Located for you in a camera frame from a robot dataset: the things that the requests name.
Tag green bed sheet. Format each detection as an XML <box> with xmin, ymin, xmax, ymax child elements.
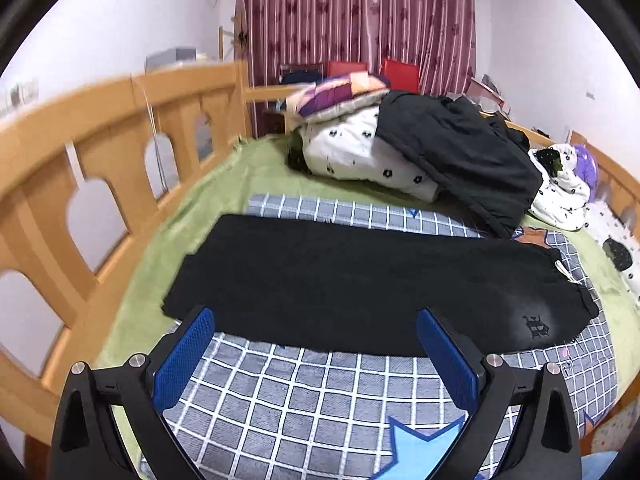
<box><xmin>94</xmin><ymin>134</ymin><xmax>640</xmax><ymax>466</ymax></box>

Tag white dotted quilt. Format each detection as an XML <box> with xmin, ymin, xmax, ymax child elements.
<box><xmin>528</xmin><ymin>143</ymin><xmax>639</xmax><ymax>297</ymax></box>

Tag white floral duvet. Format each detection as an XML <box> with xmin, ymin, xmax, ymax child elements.
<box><xmin>294</xmin><ymin>105</ymin><xmax>438</xmax><ymax>203</ymax></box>

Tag dark folded jacket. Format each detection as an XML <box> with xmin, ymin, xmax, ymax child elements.
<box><xmin>376</xmin><ymin>90</ymin><xmax>542</xmax><ymax>238</ymax></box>

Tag purple striped pillow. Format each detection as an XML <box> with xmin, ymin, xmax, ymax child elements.
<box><xmin>285</xmin><ymin>72</ymin><xmax>390</xmax><ymax>124</ymax></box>

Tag red chair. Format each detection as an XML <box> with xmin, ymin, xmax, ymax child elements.
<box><xmin>326</xmin><ymin>58</ymin><xmax>420</xmax><ymax>93</ymax></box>

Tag grey box on shelf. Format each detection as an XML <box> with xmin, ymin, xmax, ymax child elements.
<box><xmin>144</xmin><ymin>47</ymin><xmax>208</xmax><ymax>73</ymax></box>

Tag maroon patterned curtain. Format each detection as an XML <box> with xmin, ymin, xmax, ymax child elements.
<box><xmin>234</xmin><ymin>0</ymin><xmax>478</xmax><ymax>139</ymax></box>

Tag purple plush toy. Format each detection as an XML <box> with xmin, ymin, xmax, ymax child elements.
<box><xmin>573</xmin><ymin>144</ymin><xmax>599</xmax><ymax>203</ymax></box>

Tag black pants with white stripe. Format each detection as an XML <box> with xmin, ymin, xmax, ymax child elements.
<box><xmin>162</xmin><ymin>214</ymin><xmax>599</xmax><ymax>356</ymax></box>

